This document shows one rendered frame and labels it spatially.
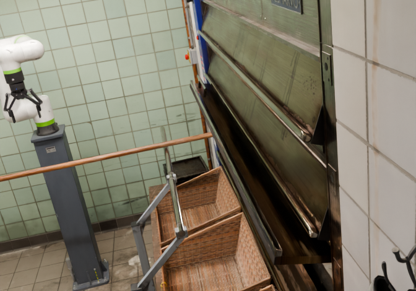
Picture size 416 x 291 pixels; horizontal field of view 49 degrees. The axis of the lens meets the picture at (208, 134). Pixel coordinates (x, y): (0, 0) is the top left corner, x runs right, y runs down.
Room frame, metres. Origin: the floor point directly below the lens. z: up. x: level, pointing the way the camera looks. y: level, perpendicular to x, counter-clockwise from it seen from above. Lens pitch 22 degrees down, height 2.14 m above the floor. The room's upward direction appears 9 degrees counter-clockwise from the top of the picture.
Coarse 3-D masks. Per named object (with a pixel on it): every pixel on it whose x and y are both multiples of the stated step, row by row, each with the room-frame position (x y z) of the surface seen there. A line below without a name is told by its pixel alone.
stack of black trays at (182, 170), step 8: (184, 160) 3.01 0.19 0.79; (192, 160) 3.00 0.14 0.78; (200, 160) 2.98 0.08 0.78; (176, 168) 2.91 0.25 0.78; (184, 168) 2.88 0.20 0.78; (192, 168) 2.87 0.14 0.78; (200, 168) 2.85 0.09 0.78; (208, 168) 2.80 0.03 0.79; (176, 176) 2.78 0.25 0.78; (184, 176) 2.73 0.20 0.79; (192, 176) 2.75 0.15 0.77; (176, 184) 2.73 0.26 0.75; (200, 184) 2.75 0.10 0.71; (208, 192) 2.76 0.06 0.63
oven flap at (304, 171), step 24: (216, 72) 2.49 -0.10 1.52; (240, 96) 1.91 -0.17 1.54; (240, 120) 1.81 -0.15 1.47; (264, 120) 1.53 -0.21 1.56; (264, 144) 1.47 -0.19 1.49; (288, 144) 1.28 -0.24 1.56; (288, 168) 1.22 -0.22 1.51; (312, 168) 1.08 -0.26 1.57; (288, 192) 1.15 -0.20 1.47; (312, 192) 1.04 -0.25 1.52; (312, 216) 1.00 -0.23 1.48
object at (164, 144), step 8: (192, 136) 2.38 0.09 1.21; (200, 136) 2.37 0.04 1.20; (208, 136) 2.38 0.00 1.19; (152, 144) 2.35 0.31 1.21; (160, 144) 2.35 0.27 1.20; (168, 144) 2.35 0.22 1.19; (176, 144) 2.36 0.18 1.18; (120, 152) 2.32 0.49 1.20; (128, 152) 2.32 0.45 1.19; (136, 152) 2.33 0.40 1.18; (80, 160) 2.30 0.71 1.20; (88, 160) 2.30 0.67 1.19; (96, 160) 2.30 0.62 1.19; (40, 168) 2.28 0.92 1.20; (48, 168) 2.28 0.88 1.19; (56, 168) 2.28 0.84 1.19; (0, 176) 2.26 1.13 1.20; (8, 176) 2.25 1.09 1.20; (16, 176) 2.25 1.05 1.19; (24, 176) 2.26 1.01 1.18
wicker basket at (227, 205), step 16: (208, 176) 2.67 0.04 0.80; (224, 176) 2.53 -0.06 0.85; (192, 192) 2.66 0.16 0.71; (224, 192) 2.50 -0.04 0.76; (160, 208) 2.63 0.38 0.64; (192, 208) 2.66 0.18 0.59; (208, 208) 2.63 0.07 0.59; (224, 208) 2.44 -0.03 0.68; (240, 208) 2.14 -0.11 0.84; (160, 224) 2.52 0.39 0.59; (208, 224) 2.12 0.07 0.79; (160, 240) 2.13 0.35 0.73; (192, 240) 2.12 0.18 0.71
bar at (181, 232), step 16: (160, 128) 2.69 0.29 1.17; (160, 192) 1.99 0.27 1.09; (176, 192) 1.83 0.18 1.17; (176, 208) 1.68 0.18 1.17; (144, 224) 1.98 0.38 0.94; (176, 224) 1.56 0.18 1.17; (176, 240) 1.51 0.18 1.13; (144, 256) 1.96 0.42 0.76; (160, 256) 1.52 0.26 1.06; (144, 272) 1.96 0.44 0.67; (144, 288) 1.50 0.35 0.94
